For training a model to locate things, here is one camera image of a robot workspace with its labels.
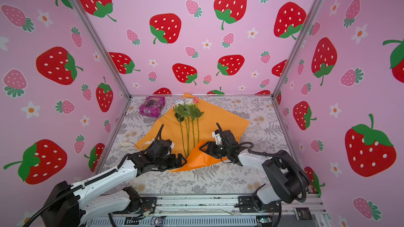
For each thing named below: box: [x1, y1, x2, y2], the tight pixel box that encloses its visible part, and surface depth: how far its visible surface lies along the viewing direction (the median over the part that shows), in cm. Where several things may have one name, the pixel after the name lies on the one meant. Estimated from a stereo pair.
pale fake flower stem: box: [176, 103, 191, 158], surface depth 108 cm
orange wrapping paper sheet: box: [135, 93, 250, 173], surface depth 104 cm
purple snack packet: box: [138, 96, 166, 119], surface depth 109 cm
